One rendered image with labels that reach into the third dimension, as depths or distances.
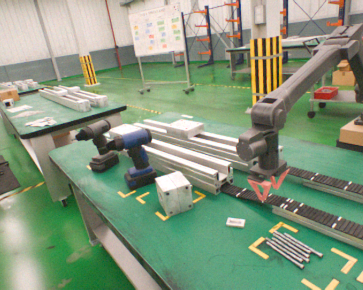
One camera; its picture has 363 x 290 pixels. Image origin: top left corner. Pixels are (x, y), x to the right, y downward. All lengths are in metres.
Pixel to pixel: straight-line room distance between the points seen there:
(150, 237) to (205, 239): 0.16
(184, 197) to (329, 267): 0.43
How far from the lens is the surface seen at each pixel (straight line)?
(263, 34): 4.40
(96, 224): 1.95
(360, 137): 1.34
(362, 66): 1.18
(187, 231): 0.83
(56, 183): 2.65
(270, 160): 0.79
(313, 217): 0.83
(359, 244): 0.81
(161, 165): 1.16
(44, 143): 2.53
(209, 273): 0.72
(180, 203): 0.89
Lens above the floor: 1.31
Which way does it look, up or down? 22 degrees down
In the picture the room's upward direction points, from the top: 9 degrees counter-clockwise
